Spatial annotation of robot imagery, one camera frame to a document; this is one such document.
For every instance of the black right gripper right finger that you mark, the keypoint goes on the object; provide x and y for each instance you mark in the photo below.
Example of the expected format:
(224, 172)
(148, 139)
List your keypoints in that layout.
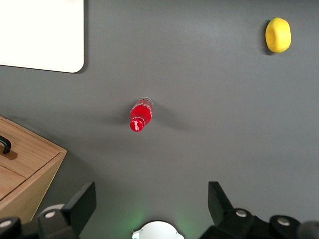
(221, 214)

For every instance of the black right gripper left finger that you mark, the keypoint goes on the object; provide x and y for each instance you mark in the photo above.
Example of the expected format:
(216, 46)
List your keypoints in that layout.
(79, 209)

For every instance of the oak wooden drawer cabinet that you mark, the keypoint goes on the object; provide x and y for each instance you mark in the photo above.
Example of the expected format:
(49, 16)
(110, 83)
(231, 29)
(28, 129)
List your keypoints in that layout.
(37, 189)

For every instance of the red cola bottle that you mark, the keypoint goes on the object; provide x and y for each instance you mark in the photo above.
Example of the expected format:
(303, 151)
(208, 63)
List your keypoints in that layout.
(140, 115)

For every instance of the beige rectangular tray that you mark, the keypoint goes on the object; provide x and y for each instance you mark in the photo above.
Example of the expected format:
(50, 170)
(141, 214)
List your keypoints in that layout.
(37, 30)

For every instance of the yellow lemon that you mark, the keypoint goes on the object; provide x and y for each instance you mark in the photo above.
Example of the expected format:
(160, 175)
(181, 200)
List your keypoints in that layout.
(277, 35)

